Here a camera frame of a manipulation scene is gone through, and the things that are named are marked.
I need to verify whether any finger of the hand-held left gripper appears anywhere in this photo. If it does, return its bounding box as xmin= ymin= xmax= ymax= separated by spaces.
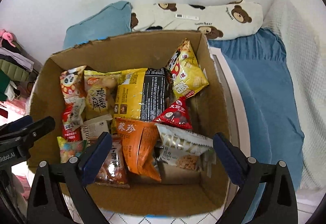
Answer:
xmin=0 ymin=116 xmax=56 ymax=156
xmin=0 ymin=115 xmax=33 ymax=135

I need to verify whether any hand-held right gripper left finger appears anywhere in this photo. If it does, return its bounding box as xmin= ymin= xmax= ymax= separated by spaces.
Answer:
xmin=27 ymin=132 xmax=113 ymax=224

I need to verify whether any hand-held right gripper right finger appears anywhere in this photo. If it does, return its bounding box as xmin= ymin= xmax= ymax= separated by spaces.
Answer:
xmin=213 ymin=132 xmax=298 ymax=224

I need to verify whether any brown snack packet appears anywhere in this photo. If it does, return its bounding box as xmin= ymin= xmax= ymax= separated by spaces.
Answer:
xmin=94 ymin=135 xmax=130 ymax=189

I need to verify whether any small colourful candy packet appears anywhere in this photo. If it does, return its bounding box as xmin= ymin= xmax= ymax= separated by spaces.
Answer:
xmin=56 ymin=136 xmax=87 ymax=164

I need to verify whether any orange snack packet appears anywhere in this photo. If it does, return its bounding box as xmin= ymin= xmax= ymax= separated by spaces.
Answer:
xmin=112 ymin=117 xmax=162 ymax=183

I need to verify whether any beige cracker snack packet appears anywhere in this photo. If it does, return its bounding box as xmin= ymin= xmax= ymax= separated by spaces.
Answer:
xmin=154 ymin=146 xmax=217 ymax=179

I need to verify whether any red panda print snack packet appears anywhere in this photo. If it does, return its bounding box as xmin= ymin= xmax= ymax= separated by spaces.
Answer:
xmin=59 ymin=65 xmax=87 ymax=141

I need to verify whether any white and silver snack packet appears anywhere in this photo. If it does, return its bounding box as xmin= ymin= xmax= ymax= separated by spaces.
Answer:
xmin=155 ymin=123 xmax=214 ymax=156

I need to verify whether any yellow bread snack packet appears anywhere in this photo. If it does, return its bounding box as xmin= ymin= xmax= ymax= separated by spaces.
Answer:
xmin=84 ymin=70 xmax=123 ymax=120

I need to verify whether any red triangular snack packet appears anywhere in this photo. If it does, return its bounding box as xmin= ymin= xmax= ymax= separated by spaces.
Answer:
xmin=152 ymin=97 xmax=193 ymax=130

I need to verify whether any large yellow and black packet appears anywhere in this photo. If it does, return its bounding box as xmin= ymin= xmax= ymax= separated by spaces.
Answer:
xmin=113 ymin=67 xmax=176 ymax=122

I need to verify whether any yellow panda print chip packet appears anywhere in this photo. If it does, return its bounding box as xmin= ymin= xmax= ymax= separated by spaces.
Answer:
xmin=165 ymin=39 xmax=210 ymax=98

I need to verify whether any brown cardboard box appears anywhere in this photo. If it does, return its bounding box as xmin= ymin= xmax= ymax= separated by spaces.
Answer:
xmin=27 ymin=30 xmax=241 ymax=215

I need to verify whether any pile of clothes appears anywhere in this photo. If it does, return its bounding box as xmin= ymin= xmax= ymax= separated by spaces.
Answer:
xmin=0 ymin=29 xmax=42 ymax=102

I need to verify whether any white quilted mattress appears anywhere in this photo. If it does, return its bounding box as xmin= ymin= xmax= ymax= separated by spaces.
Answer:
xmin=62 ymin=47 xmax=251 ymax=224

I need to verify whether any blue bedsheet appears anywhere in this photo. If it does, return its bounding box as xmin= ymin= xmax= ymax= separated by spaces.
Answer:
xmin=207 ymin=28 xmax=305 ymax=217

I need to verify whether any white textured blanket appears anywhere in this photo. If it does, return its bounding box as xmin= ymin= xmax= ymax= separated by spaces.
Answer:
xmin=262 ymin=0 xmax=326 ymax=214

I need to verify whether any teal pillow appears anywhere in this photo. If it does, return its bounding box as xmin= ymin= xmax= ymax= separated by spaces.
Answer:
xmin=63 ymin=1 xmax=133 ymax=49

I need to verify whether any cream bear print pillow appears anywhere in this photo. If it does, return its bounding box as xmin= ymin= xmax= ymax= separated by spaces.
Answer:
xmin=130 ymin=0 xmax=263 ymax=41

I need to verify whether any white remote control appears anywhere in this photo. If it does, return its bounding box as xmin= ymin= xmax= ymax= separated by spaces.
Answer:
xmin=175 ymin=13 xmax=199 ymax=21

